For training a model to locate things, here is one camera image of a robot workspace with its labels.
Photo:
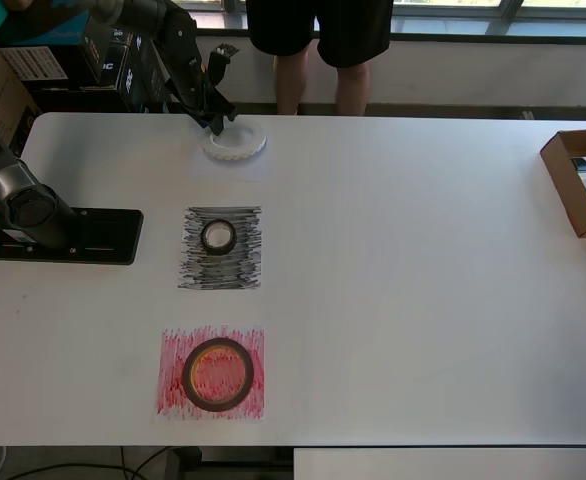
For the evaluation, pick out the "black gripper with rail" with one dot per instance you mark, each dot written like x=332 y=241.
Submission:
x=198 y=97

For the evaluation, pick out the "white double-sided tape roll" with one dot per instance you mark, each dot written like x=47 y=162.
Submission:
x=253 y=145

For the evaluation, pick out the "black tape roll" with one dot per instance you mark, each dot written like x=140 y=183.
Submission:
x=204 y=239

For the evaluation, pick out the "red tape roll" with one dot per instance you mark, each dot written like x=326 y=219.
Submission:
x=186 y=375

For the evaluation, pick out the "dark grey Piper robot arm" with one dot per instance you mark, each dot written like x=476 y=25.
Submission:
x=38 y=210

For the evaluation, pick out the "blank white paper sheet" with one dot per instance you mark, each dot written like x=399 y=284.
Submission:
x=233 y=172

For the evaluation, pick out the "black carton with white print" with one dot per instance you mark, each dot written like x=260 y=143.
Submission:
x=118 y=50
x=143 y=90

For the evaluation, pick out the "person in white shirt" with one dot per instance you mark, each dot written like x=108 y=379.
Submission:
x=283 y=30

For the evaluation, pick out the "dark carton with text label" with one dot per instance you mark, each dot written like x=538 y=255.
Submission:
x=83 y=82

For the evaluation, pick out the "black scribbled paper sheet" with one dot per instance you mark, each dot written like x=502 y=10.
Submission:
x=243 y=270

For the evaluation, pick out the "teal box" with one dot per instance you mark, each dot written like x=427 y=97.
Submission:
x=48 y=32

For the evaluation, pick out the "red scribbled paper sheet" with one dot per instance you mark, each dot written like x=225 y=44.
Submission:
x=173 y=400

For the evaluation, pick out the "open cardboard tray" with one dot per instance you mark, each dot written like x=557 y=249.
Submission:
x=558 y=160

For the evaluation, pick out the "white panel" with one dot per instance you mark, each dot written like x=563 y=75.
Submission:
x=448 y=465

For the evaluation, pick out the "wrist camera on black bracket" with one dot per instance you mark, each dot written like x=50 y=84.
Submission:
x=223 y=52

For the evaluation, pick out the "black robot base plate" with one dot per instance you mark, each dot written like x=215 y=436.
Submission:
x=113 y=235

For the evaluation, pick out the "window with dark frame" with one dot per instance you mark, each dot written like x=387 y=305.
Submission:
x=548 y=31

